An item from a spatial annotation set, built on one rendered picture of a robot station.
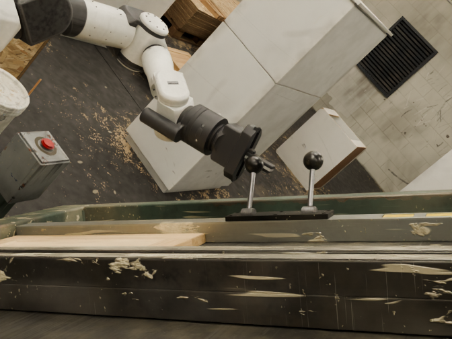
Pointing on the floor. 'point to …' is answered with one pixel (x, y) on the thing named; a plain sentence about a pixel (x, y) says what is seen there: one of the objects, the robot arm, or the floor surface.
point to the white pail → (12, 98)
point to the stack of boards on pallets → (196, 19)
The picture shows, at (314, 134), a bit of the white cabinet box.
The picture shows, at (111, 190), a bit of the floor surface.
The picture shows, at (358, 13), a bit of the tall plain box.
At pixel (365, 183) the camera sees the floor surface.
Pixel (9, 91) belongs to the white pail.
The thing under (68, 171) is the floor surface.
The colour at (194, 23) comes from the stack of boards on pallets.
